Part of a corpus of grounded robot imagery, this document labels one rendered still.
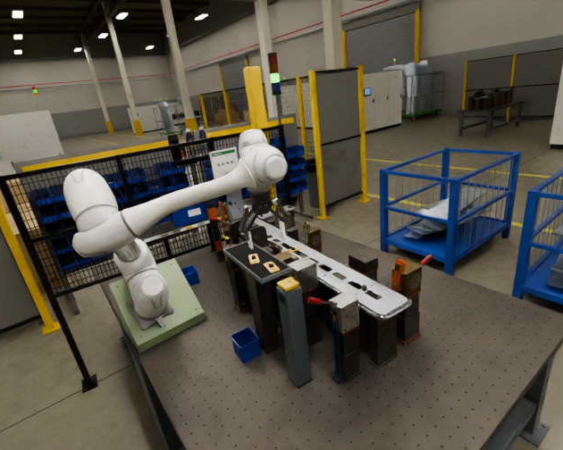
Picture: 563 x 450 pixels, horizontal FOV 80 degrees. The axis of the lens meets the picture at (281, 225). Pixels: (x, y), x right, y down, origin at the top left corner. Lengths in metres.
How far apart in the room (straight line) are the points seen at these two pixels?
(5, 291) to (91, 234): 2.62
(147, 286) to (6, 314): 2.32
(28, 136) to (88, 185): 7.04
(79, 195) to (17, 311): 2.68
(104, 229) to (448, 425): 1.29
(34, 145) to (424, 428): 7.93
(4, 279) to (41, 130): 4.97
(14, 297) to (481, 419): 3.50
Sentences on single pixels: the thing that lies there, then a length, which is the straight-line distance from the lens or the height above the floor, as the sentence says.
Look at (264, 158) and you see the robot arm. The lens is 0.98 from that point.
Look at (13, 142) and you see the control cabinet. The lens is 8.31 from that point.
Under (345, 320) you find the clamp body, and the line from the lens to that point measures 1.31.
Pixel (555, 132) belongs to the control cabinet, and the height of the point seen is 0.34.
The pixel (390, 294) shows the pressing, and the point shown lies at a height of 1.00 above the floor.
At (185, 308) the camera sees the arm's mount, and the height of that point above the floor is 0.79.
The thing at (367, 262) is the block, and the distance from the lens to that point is 1.62.
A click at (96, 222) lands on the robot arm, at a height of 1.49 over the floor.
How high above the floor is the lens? 1.80
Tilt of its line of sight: 21 degrees down
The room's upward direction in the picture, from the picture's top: 7 degrees counter-clockwise
